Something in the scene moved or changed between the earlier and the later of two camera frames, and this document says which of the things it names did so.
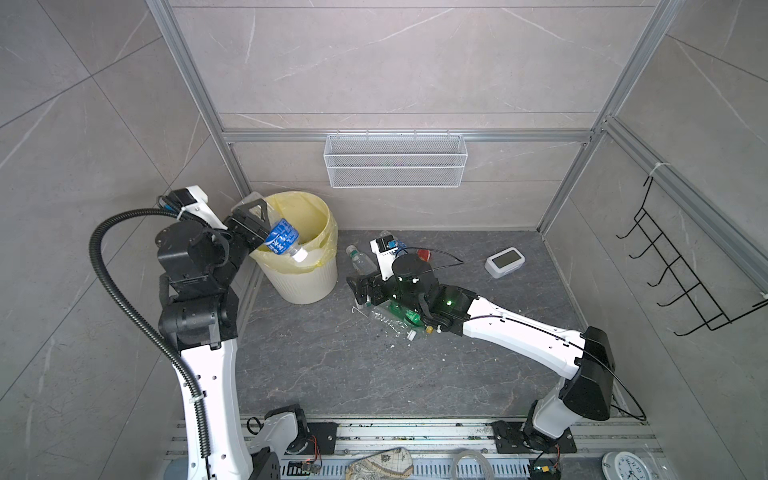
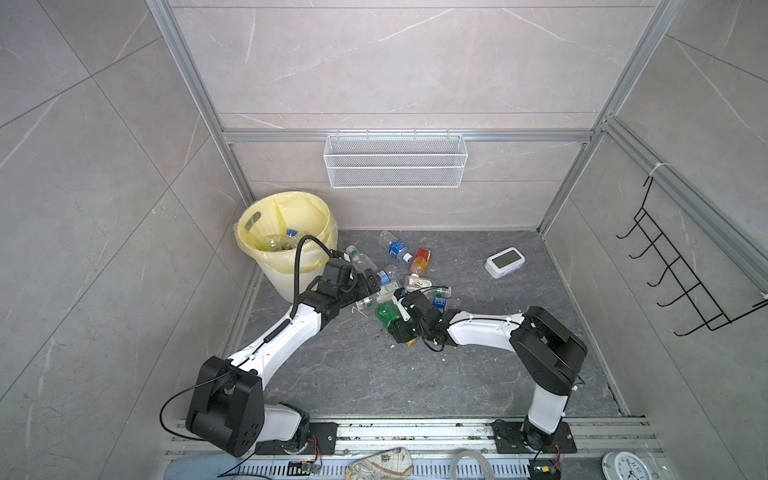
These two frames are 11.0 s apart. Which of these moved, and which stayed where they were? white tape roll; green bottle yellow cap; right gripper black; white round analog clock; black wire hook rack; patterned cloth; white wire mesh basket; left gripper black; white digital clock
Moved: left gripper black; right gripper black; green bottle yellow cap
Stayed: patterned cloth; white digital clock; black wire hook rack; white tape roll; white round analog clock; white wire mesh basket
